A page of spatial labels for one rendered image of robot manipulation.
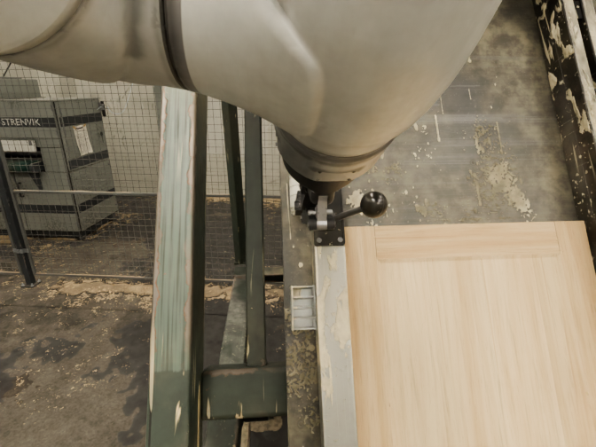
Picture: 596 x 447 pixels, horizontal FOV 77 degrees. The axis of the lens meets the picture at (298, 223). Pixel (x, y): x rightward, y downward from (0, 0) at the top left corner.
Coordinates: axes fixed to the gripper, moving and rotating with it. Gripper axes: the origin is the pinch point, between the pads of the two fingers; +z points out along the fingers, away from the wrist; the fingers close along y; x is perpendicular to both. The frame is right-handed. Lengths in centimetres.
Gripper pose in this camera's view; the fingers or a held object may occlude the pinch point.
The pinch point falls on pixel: (307, 203)
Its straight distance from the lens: 50.0
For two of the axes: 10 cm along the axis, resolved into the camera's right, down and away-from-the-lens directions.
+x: 10.0, -0.3, 0.7
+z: -0.6, 2.2, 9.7
